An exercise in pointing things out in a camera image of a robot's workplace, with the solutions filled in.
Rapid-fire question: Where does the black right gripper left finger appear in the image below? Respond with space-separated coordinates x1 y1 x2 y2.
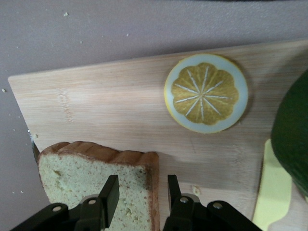
11 175 120 231

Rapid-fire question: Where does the green avocado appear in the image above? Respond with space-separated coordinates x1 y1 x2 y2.
270 69 308 200

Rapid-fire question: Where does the wooden cutting board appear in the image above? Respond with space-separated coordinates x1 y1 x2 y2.
8 38 308 231

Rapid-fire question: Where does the yellow plastic knife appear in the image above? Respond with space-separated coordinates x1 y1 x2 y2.
251 139 293 231

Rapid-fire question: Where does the brown bread sandwich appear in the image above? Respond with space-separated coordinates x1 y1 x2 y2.
37 141 161 231

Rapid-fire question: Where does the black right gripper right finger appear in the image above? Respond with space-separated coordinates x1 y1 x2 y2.
163 175 263 231

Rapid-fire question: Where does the lemon slice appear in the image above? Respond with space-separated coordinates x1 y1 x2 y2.
164 53 249 134

